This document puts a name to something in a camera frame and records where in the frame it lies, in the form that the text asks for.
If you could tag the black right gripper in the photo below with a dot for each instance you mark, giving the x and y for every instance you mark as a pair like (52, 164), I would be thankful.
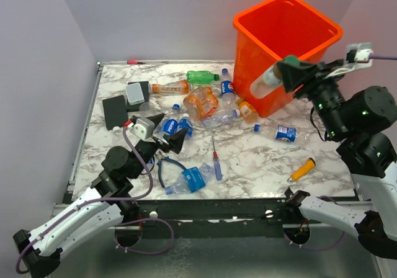
(293, 74)

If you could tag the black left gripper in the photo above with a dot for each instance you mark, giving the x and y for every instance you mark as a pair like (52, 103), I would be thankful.
(175, 140)

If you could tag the Pocari Sweat bottle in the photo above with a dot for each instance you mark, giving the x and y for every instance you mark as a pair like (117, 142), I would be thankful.
(185, 122)

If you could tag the Starbucks coffee bottle green cap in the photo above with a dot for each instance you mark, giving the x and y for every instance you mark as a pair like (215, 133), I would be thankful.
(268, 81)

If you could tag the crushed blue label water bottle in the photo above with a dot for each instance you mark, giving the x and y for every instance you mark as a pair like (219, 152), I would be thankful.
(191, 180)

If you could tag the pepsi bottle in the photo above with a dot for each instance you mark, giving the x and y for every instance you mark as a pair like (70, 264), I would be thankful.
(278, 132)
(169, 123)
(227, 89)

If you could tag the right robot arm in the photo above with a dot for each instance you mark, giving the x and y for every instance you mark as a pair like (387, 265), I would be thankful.
(357, 125)

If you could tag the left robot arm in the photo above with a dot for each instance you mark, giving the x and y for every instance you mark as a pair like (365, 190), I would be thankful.
(104, 204)

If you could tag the orange plastic bin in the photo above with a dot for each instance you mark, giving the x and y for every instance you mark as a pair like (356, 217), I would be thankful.
(270, 31)

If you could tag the Pepsi bottle beside bin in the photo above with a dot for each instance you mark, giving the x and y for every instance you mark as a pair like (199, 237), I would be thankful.
(227, 89)

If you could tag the clear jar metal lid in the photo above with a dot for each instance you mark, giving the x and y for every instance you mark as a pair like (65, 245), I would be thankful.
(147, 110)

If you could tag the tall orange label tea bottle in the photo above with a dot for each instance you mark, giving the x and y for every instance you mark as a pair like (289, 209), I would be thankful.
(177, 87)

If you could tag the large orange label jug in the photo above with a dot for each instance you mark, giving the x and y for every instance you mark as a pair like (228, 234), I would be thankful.
(201, 102)

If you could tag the white box device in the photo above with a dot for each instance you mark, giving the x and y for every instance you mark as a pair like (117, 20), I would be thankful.
(134, 94)

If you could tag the black flat block rear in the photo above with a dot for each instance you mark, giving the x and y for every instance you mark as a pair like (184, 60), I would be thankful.
(145, 88)

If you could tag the black flat block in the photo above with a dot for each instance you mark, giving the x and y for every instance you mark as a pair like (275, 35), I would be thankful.
(115, 112)
(145, 88)

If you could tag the clear white-cap bottle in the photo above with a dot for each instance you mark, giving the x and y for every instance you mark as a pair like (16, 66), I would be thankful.
(118, 136)

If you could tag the black flat block front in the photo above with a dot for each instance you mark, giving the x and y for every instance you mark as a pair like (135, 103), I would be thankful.
(115, 112)

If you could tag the small orange juice bottle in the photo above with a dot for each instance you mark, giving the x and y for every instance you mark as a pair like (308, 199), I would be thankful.
(247, 111)

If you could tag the green plastic bottle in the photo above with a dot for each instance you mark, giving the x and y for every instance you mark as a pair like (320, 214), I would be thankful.
(201, 77)

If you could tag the crushed clear blue-cap bottle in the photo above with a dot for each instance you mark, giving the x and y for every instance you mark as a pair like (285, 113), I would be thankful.
(220, 117)

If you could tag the red blue screwdriver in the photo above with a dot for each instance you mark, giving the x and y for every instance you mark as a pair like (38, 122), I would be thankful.
(216, 162)

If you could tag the red marker pen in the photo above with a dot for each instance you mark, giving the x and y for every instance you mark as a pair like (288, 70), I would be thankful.
(134, 62)

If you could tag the yellow utility knife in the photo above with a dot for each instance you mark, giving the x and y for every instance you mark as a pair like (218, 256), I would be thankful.
(303, 170)

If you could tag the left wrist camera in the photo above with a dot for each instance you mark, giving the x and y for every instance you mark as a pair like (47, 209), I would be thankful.
(142, 128)

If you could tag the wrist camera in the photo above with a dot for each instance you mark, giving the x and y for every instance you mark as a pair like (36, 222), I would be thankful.
(142, 128)
(357, 58)

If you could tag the blue handled pliers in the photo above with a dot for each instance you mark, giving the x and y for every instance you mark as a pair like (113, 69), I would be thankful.
(163, 163)

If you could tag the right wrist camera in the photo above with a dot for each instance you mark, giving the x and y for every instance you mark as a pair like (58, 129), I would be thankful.
(357, 58)

